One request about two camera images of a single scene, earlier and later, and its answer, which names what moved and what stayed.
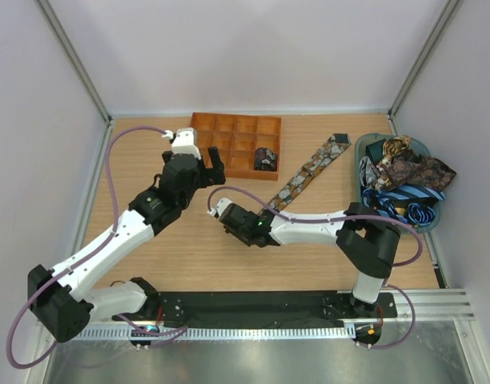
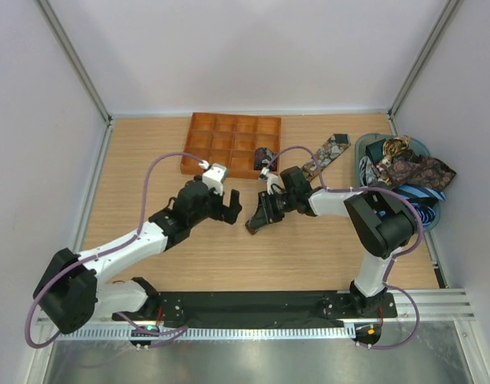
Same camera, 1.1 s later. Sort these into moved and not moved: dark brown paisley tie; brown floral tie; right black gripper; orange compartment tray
Moved: right black gripper
Not moved: brown floral tie; orange compartment tray; dark brown paisley tie
